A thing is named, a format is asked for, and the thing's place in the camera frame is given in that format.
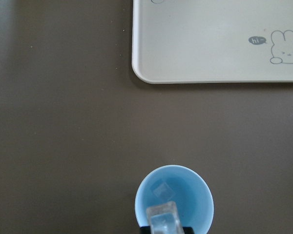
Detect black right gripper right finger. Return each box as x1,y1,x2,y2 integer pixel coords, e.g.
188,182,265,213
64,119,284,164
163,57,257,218
183,227,194,234

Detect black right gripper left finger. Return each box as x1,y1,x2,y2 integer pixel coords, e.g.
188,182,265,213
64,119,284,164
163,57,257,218
139,226,150,234

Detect clear ice cube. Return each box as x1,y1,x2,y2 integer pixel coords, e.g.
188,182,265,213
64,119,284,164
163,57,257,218
146,201,184,234

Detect light blue cup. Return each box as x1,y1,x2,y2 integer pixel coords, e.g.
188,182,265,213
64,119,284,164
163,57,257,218
135,165,214,234

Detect ice cube in cup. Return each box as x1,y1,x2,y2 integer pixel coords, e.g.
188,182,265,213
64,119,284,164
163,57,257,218
150,179,176,203

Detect cream rabbit tray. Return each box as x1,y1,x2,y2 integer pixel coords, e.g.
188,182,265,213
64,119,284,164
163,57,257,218
132,0,293,84

